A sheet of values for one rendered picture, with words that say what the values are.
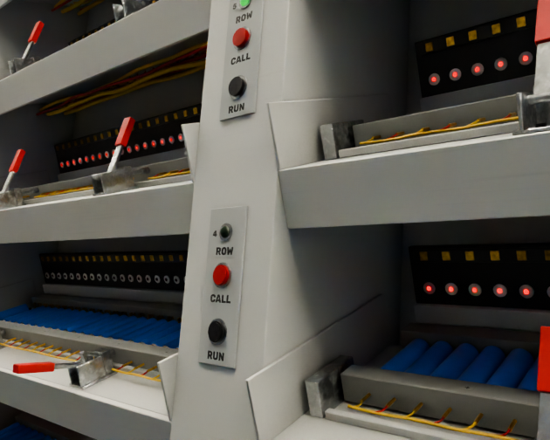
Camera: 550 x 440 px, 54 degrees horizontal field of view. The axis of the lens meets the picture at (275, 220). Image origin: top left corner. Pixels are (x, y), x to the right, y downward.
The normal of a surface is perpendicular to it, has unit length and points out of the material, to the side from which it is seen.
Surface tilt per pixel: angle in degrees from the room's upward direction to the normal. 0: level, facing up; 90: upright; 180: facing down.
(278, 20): 90
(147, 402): 21
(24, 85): 111
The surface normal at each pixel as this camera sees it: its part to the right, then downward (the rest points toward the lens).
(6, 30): 0.76, -0.05
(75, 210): -0.63, 0.21
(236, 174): -0.65, -0.16
